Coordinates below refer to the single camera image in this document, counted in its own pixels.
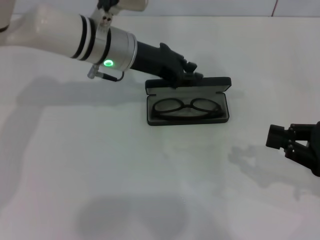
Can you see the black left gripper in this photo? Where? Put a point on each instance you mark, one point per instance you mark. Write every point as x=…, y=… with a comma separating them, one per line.
x=160, y=62

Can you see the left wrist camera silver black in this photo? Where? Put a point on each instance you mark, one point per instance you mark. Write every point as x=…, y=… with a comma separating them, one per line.
x=125, y=5

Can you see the black glasses case grey lining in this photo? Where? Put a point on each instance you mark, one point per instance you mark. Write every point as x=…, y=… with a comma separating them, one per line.
x=190, y=122

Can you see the black thin-framed glasses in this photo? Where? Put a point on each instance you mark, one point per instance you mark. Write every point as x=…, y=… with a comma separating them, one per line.
x=160, y=115

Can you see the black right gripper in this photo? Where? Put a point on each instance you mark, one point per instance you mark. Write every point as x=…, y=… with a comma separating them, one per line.
x=315, y=160

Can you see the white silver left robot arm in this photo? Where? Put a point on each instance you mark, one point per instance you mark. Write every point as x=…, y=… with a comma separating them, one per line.
x=62, y=32

